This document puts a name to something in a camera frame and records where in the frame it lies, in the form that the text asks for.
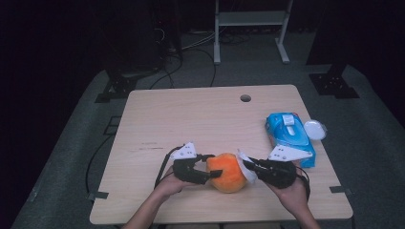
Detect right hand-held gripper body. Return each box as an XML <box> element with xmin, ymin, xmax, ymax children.
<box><xmin>261</xmin><ymin>144</ymin><xmax>313</xmax><ymax>190</ymax></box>

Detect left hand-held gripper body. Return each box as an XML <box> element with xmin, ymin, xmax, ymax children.
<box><xmin>170</xmin><ymin>141</ymin><xmax>202</xmax><ymax>185</ymax></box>

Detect white wet wipe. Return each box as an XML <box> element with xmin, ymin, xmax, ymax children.
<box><xmin>237</xmin><ymin>150</ymin><xmax>258</xmax><ymax>185</ymax></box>

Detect orange plush toy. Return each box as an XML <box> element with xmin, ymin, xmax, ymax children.
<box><xmin>205</xmin><ymin>152</ymin><xmax>248</xmax><ymax>194</ymax></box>

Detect blue wet wipes pack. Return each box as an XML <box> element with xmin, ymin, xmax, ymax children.
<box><xmin>265</xmin><ymin>112</ymin><xmax>317</xmax><ymax>169</ymax></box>

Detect person's left hand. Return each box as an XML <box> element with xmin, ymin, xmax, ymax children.
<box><xmin>154</xmin><ymin>165</ymin><xmax>197</xmax><ymax>199</ymax></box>

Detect person's right hand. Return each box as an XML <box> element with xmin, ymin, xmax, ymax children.
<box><xmin>270</xmin><ymin>160</ymin><xmax>309</xmax><ymax>218</ymax></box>

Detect round clear plastic lid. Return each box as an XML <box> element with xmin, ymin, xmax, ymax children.
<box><xmin>303</xmin><ymin>118</ymin><xmax>329</xmax><ymax>141</ymax></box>

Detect black tape strip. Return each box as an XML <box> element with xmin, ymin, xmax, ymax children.
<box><xmin>87</xmin><ymin>190</ymin><xmax>110</xmax><ymax>201</ymax></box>
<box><xmin>329</xmin><ymin>185</ymin><xmax>353</xmax><ymax>196</ymax></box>

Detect black tape floor rectangle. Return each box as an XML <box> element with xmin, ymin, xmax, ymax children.
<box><xmin>103</xmin><ymin>115</ymin><xmax>122</xmax><ymax>136</ymax></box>

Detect black stand base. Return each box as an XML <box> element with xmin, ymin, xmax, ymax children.
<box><xmin>309</xmin><ymin>73</ymin><xmax>361</xmax><ymax>99</ymax></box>
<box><xmin>94</xmin><ymin>75</ymin><xmax>139</xmax><ymax>104</ymax></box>

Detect dark equipment rack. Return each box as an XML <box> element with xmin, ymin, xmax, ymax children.
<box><xmin>104</xmin><ymin>0</ymin><xmax>183</xmax><ymax>74</ymax></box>

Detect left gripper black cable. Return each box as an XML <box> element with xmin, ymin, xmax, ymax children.
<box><xmin>154</xmin><ymin>144</ymin><xmax>185</xmax><ymax>189</ymax></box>

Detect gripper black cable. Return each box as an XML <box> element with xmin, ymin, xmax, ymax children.
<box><xmin>295</xmin><ymin>165</ymin><xmax>311</xmax><ymax>201</ymax></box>
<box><xmin>154</xmin><ymin>144</ymin><xmax>185</xmax><ymax>189</ymax></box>

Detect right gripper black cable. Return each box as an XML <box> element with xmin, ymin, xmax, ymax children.
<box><xmin>295</xmin><ymin>165</ymin><xmax>311</xmax><ymax>201</ymax></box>

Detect thin black floor cable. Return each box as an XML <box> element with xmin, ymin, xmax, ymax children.
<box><xmin>85</xmin><ymin>135</ymin><xmax>116</xmax><ymax>195</ymax></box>

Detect white floor cables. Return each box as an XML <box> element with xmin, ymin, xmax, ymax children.
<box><xmin>181</xmin><ymin>30</ymin><xmax>218</xmax><ymax>52</ymax></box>

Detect white metal stand frame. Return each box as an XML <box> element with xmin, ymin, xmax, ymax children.
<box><xmin>213</xmin><ymin>0</ymin><xmax>294</xmax><ymax>66</ymax></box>

